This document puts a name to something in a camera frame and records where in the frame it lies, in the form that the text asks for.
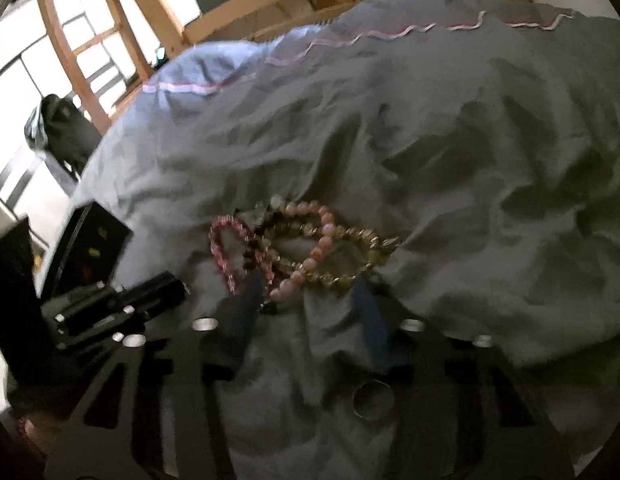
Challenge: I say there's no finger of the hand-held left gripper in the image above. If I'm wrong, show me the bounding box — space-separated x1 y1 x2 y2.
54 310 151 352
64 271 187 322

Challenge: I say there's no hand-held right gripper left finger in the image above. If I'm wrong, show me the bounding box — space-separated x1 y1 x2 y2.
44 274 267 480

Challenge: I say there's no black bag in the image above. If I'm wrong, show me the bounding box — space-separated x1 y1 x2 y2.
24 94 103 182

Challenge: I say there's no wooden ladder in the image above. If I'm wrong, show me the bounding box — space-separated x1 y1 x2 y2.
32 0 158 133

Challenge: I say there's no yellow bead bracelet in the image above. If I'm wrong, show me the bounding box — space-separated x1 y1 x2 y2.
262 222 401 287

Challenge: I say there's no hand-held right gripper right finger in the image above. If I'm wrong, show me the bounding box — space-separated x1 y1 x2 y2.
351 279 577 480

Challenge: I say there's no dark bead bracelet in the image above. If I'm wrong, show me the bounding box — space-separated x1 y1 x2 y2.
237 199 291 317

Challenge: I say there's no pink round bead bracelet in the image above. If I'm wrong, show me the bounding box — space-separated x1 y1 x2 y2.
269 201 339 304

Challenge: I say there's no silver ring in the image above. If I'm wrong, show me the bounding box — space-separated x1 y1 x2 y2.
351 379 395 420

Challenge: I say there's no black jewelry box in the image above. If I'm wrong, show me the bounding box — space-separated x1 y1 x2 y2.
48 200 134 302

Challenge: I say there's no pink crystal bracelet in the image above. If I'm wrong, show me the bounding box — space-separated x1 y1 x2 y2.
209 215 271 295

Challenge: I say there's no grey blanket with pink trim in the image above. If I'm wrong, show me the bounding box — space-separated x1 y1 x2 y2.
72 0 620 480

